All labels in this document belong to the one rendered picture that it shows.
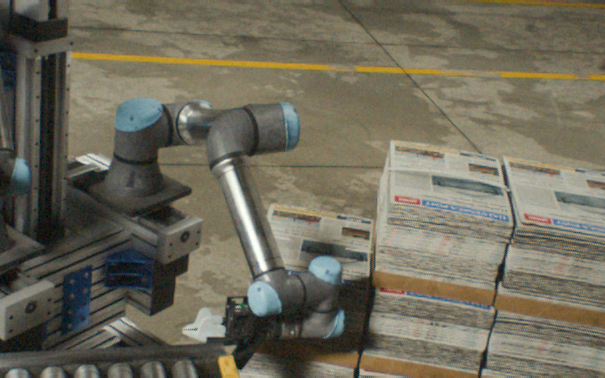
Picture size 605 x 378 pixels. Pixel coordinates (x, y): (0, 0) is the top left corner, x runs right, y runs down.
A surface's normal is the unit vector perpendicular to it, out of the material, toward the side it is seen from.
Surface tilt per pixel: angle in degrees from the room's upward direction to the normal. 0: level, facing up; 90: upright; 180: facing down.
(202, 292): 0
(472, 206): 2
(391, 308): 90
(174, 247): 90
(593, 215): 0
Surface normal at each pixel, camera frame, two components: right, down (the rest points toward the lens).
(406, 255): -0.08, 0.43
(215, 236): 0.14, -0.89
